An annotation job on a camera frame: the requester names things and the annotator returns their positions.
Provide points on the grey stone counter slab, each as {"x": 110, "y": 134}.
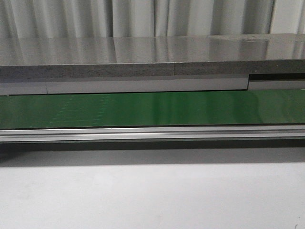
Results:
{"x": 67, "y": 58}

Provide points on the grey panel under counter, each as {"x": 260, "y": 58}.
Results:
{"x": 125, "y": 84}

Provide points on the green conveyor belt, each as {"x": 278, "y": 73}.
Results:
{"x": 153, "y": 109}

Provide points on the white pleated curtain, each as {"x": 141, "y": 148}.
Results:
{"x": 148, "y": 18}

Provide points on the aluminium conveyor side rail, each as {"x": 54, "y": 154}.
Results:
{"x": 152, "y": 133}

